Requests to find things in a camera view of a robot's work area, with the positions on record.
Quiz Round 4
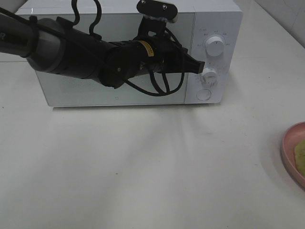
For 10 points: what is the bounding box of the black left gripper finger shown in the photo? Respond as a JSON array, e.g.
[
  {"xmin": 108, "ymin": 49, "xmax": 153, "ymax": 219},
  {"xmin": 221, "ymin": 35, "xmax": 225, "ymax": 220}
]
[{"xmin": 176, "ymin": 48, "xmax": 205, "ymax": 74}]

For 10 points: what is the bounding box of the upper white power knob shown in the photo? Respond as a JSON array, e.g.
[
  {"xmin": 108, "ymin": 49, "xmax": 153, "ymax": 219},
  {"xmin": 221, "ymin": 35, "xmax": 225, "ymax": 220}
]
[{"xmin": 205, "ymin": 35, "xmax": 224, "ymax": 57}]

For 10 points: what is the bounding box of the white bread sandwich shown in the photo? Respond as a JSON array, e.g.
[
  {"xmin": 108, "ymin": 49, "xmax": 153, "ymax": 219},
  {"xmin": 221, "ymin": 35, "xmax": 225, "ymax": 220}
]
[{"xmin": 295, "ymin": 140, "xmax": 305, "ymax": 176}]

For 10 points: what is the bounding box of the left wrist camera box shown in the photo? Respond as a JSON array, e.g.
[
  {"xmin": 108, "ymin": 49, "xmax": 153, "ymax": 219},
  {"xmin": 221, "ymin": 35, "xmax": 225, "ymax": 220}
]
[{"xmin": 136, "ymin": 0, "xmax": 178, "ymax": 37}]

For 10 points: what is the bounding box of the pink round plate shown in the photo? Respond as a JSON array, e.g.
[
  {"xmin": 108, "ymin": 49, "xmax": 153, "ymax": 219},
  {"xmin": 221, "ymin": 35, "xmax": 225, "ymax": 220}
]
[{"xmin": 281, "ymin": 122, "xmax": 305, "ymax": 189}]

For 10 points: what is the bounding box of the round white door button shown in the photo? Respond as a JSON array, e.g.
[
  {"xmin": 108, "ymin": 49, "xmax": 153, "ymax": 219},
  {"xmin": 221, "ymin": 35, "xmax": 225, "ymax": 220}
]
[{"xmin": 196, "ymin": 89, "xmax": 212, "ymax": 101}]

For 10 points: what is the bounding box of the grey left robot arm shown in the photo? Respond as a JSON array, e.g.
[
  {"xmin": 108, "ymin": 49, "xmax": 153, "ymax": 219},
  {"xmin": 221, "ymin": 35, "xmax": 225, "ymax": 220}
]
[{"xmin": 0, "ymin": 1, "xmax": 205, "ymax": 96}]

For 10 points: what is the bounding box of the white timer knob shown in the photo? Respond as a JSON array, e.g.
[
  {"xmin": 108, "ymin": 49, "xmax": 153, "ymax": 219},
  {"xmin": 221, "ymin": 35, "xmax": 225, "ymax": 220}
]
[{"xmin": 202, "ymin": 67, "xmax": 218, "ymax": 86}]

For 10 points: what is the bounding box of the white microwave oven body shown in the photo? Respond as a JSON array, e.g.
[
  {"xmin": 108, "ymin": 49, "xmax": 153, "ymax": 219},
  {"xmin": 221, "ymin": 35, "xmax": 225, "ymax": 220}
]
[{"xmin": 16, "ymin": 0, "xmax": 243, "ymax": 104}]

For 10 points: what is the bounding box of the white microwave door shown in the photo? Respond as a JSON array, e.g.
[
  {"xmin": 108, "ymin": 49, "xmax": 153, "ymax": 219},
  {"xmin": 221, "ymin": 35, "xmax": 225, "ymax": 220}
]
[{"xmin": 36, "ymin": 13, "xmax": 194, "ymax": 107}]

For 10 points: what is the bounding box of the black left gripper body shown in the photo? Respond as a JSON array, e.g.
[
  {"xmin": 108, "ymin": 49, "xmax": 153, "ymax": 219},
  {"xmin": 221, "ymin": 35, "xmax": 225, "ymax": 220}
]
[{"xmin": 133, "ymin": 35, "xmax": 187, "ymax": 73}]

